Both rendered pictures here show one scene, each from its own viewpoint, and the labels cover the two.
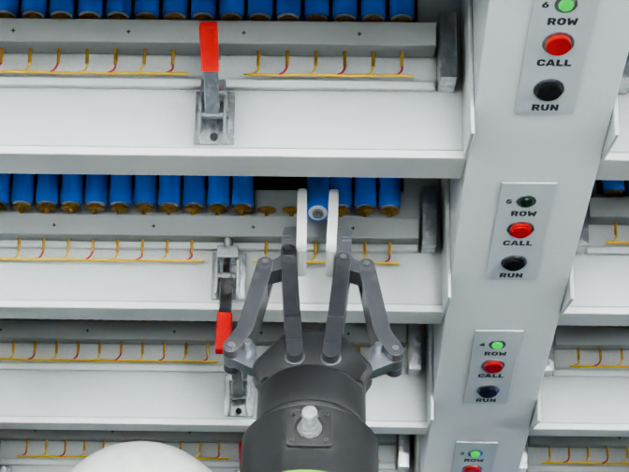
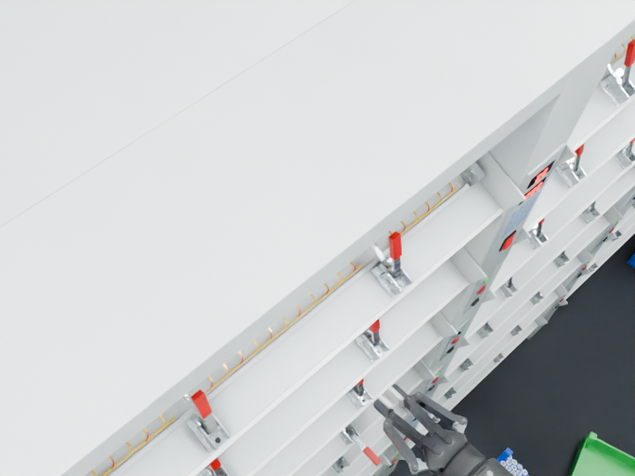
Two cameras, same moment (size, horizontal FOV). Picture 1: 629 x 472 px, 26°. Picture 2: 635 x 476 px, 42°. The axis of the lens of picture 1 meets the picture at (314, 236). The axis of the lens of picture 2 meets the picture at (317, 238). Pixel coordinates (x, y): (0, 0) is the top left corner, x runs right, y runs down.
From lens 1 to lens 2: 80 cm
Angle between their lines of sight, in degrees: 27
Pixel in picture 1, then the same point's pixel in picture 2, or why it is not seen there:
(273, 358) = (433, 458)
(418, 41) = not seen: hidden behind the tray
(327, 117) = (390, 360)
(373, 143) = (413, 357)
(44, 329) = not seen: outside the picture
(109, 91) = not seen: hidden behind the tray
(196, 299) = (341, 450)
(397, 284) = (402, 382)
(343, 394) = (476, 454)
